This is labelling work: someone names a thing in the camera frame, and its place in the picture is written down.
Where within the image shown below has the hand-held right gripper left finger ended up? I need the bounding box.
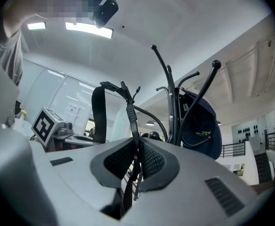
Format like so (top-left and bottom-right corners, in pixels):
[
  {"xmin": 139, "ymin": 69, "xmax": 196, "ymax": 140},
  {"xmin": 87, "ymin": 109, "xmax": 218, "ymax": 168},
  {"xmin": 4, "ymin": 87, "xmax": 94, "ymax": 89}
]
[{"xmin": 30, "ymin": 137, "xmax": 138, "ymax": 226}]

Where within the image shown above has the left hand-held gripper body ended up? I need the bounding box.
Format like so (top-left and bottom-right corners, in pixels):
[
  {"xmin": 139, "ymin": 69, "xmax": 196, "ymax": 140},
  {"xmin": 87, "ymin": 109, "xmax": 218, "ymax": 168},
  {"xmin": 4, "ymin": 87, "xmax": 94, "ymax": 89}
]
[{"xmin": 31, "ymin": 106, "xmax": 65, "ymax": 147}]

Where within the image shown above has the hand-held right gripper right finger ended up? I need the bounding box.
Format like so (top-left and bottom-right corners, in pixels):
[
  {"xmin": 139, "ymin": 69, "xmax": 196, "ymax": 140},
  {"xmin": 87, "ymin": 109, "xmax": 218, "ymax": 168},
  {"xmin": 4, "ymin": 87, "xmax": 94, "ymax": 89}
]
[{"xmin": 123, "ymin": 137, "xmax": 267, "ymax": 226}]

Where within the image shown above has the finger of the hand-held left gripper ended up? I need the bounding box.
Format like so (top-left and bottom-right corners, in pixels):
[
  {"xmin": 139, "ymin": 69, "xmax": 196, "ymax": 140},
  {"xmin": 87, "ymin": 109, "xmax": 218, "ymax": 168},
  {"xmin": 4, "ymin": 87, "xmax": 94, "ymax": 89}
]
[{"xmin": 64, "ymin": 135, "xmax": 99, "ymax": 147}]

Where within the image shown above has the black strap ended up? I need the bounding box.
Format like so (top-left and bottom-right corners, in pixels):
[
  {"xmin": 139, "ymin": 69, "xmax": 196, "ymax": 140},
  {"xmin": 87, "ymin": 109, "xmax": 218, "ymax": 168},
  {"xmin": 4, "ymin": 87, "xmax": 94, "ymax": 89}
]
[{"xmin": 91, "ymin": 80, "xmax": 144, "ymax": 221}]

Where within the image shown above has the black coat rack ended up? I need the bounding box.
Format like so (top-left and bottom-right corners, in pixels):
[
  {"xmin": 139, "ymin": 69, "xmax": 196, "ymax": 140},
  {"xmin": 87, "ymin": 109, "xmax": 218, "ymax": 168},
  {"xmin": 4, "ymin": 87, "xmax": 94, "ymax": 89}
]
[{"xmin": 132, "ymin": 44, "xmax": 221, "ymax": 148}]

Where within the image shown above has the white paper notice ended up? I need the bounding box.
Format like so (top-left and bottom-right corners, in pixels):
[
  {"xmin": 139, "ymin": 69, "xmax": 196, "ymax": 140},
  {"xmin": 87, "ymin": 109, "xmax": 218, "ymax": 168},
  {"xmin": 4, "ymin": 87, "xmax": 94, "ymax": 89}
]
[{"xmin": 65, "ymin": 102, "xmax": 80, "ymax": 116}]

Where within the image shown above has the black metal mezzanine railing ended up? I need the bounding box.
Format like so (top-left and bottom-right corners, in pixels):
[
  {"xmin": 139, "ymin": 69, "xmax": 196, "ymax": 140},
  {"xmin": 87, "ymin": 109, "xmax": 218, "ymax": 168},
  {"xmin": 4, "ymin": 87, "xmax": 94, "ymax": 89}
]
[{"xmin": 221, "ymin": 141, "xmax": 246, "ymax": 159}]

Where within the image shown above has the dark navy bag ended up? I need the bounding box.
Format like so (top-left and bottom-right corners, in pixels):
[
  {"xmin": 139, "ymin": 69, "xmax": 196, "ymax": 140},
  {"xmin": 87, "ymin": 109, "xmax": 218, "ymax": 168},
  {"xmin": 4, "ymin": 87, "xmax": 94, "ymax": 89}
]
[{"xmin": 178, "ymin": 87, "xmax": 223, "ymax": 161}]

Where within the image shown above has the person's grey shirt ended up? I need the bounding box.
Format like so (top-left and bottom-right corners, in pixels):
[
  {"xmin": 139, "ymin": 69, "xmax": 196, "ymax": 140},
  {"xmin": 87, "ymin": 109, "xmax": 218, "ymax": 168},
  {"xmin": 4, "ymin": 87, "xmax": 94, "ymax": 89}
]
[{"xmin": 0, "ymin": 14, "xmax": 31, "ymax": 87}]

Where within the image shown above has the dark staircase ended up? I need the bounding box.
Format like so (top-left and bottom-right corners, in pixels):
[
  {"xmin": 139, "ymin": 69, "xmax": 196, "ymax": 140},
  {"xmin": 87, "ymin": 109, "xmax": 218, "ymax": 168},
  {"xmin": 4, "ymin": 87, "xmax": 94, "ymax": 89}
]
[{"xmin": 254, "ymin": 153, "xmax": 273, "ymax": 185}]

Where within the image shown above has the rectangular ceiling light panel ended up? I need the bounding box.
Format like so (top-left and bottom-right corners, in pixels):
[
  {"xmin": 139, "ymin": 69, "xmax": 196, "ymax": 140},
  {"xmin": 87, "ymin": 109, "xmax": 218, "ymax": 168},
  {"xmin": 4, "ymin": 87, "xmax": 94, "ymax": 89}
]
[
  {"xmin": 26, "ymin": 22, "xmax": 47, "ymax": 30},
  {"xmin": 65, "ymin": 22, "xmax": 114, "ymax": 39}
]

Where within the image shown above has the person's head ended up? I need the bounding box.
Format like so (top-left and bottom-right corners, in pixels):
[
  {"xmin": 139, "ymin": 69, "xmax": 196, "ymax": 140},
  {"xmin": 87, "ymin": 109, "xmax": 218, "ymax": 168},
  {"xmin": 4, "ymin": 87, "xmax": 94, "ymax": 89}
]
[{"xmin": 22, "ymin": 0, "xmax": 105, "ymax": 24}]

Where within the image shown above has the silver action camera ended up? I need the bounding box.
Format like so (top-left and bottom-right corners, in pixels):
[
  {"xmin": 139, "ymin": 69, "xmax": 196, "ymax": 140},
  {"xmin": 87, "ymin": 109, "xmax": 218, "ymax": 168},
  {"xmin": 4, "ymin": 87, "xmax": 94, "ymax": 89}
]
[{"xmin": 57, "ymin": 122, "xmax": 73, "ymax": 136}]

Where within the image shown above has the group of black wall items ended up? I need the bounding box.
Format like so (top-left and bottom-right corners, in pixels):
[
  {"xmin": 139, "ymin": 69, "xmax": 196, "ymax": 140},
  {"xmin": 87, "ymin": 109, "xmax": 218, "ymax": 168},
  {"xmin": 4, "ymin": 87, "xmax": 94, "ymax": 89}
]
[{"xmin": 237, "ymin": 125, "xmax": 260, "ymax": 135}]

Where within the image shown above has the black head-worn camera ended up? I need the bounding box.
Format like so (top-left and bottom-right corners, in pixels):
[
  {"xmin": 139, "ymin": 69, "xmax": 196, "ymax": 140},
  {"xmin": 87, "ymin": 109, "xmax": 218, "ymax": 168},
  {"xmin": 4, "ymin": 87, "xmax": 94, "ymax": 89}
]
[{"xmin": 94, "ymin": 0, "xmax": 119, "ymax": 29}]

